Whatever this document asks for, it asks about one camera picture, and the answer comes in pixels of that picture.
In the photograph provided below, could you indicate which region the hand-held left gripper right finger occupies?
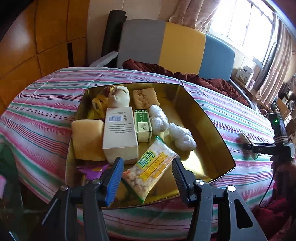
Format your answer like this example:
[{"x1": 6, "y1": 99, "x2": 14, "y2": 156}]
[{"x1": 171, "y1": 158, "x2": 269, "y2": 241}]

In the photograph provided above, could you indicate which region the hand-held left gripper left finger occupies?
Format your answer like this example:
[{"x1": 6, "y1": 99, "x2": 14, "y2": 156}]
[{"x1": 41, "y1": 157, "x2": 125, "y2": 241}]

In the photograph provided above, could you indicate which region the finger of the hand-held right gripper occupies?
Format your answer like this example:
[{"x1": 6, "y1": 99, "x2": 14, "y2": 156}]
[{"x1": 243, "y1": 142, "x2": 276, "y2": 154}]

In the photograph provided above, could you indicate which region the patterned packet green edge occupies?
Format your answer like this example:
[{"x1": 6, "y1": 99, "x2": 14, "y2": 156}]
[{"x1": 238, "y1": 131, "x2": 258, "y2": 160}]

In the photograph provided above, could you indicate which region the purple foil packet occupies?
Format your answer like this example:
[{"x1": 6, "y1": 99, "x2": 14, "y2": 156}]
[{"x1": 77, "y1": 163, "x2": 109, "y2": 183}]

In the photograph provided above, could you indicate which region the clear peanut snack packet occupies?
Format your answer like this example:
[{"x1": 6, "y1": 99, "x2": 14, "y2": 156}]
[{"x1": 122, "y1": 136, "x2": 178, "y2": 204}]

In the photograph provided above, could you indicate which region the gold tin box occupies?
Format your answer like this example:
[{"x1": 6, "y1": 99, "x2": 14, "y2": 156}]
[{"x1": 66, "y1": 82, "x2": 236, "y2": 209}]

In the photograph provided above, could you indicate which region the white plastic wrap bundle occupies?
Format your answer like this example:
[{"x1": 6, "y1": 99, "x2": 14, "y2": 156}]
[
  {"x1": 168, "y1": 123, "x2": 197, "y2": 151},
  {"x1": 148, "y1": 105, "x2": 169, "y2": 132}
]

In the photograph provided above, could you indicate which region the beige carton box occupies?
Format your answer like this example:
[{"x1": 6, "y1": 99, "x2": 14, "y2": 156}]
[{"x1": 102, "y1": 108, "x2": 139, "y2": 165}]

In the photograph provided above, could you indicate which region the pale yellow sponge block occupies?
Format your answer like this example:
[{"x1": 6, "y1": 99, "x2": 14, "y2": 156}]
[{"x1": 71, "y1": 119, "x2": 107, "y2": 161}]

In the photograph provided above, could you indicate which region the small green box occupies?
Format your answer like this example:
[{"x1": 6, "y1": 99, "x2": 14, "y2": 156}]
[{"x1": 134, "y1": 109, "x2": 153, "y2": 142}]

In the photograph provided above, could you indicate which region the yellow packet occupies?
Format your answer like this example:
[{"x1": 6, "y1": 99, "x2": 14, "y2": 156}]
[{"x1": 87, "y1": 87, "x2": 111, "y2": 120}]

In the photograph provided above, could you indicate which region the tan textured sponge cake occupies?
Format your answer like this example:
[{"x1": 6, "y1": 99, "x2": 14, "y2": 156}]
[{"x1": 132, "y1": 88, "x2": 160, "y2": 109}]

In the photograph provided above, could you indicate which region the person's right hand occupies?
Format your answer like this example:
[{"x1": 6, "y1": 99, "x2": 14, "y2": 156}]
[{"x1": 271, "y1": 155, "x2": 296, "y2": 179}]

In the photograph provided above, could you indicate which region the cardboard box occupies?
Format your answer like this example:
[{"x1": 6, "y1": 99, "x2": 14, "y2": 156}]
[{"x1": 276, "y1": 96, "x2": 293, "y2": 118}]

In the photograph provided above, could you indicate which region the wooden side desk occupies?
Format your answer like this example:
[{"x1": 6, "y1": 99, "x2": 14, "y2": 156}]
[{"x1": 231, "y1": 76, "x2": 271, "y2": 109}]

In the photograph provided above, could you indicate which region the red cloth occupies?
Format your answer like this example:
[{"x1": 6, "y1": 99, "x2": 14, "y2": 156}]
[{"x1": 252, "y1": 181, "x2": 296, "y2": 241}]

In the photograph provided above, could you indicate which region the pink striped curtain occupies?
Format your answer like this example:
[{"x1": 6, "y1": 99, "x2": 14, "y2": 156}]
[{"x1": 257, "y1": 19, "x2": 293, "y2": 106}]

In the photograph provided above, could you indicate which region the white carton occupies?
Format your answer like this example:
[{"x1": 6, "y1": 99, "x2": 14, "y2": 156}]
[{"x1": 236, "y1": 65, "x2": 255, "y2": 86}]

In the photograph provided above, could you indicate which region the maroon blanket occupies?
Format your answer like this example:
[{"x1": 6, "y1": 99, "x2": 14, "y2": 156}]
[{"x1": 122, "y1": 59, "x2": 249, "y2": 107}]

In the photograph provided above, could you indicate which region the striped tablecloth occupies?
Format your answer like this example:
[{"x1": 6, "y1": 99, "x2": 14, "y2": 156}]
[{"x1": 0, "y1": 67, "x2": 287, "y2": 240}]

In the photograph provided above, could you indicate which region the dark green cloth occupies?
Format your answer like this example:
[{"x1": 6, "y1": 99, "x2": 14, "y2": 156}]
[{"x1": 0, "y1": 144, "x2": 23, "y2": 209}]

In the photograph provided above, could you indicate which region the window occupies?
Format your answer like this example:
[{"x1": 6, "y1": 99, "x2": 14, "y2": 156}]
[{"x1": 208, "y1": 0, "x2": 278, "y2": 67}]

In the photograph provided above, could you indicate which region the grey yellow blue chair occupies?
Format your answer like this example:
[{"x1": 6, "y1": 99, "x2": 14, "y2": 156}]
[{"x1": 90, "y1": 20, "x2": 257, "y2": 109}]

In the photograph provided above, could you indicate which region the pink patterned curtain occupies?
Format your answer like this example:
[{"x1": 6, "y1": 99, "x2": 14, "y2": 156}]
[{"x1": 169, "y1": 0, "x2": 220, "y2": 30}]

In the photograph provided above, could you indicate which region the black rolled mat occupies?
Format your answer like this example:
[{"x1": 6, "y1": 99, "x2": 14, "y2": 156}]
[{"x1": 101, "y1": 10, "x2": 127, "y2": 57}]

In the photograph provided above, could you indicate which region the wooden wardrobe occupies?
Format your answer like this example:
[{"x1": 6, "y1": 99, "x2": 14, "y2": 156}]
[{"x1": 0, "y1": 0, "x2": 89, "y2": 114}]

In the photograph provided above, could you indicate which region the black cable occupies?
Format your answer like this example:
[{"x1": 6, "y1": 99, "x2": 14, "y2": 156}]
[{"x1": 259, "y1": 171, "x2": 277, "y2": 208}]

